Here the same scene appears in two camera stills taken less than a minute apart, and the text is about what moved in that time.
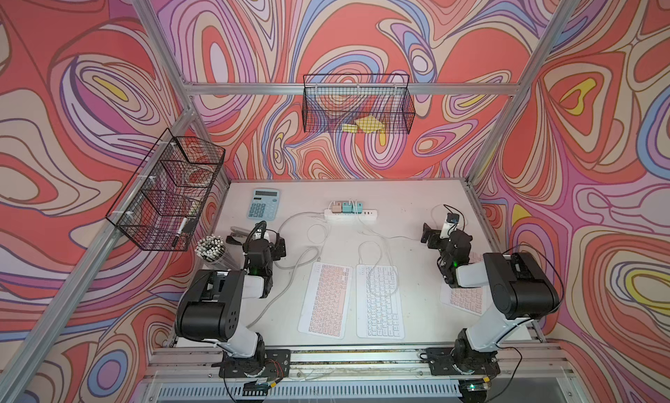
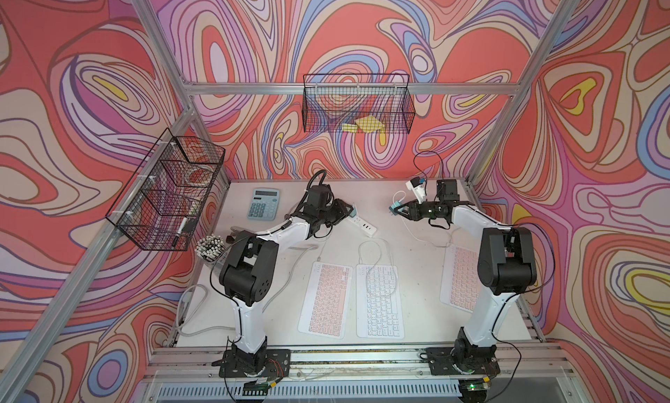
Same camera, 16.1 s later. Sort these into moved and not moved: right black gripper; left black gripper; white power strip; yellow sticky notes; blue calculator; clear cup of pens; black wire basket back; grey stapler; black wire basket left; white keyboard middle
Moved: white power strip; left black gripper; right black gripper
Not moved: black wire basket back; yellow sticky notes; black wire basket left; blue calculator; white keyboard middle; clear cup of pens; grey stapler
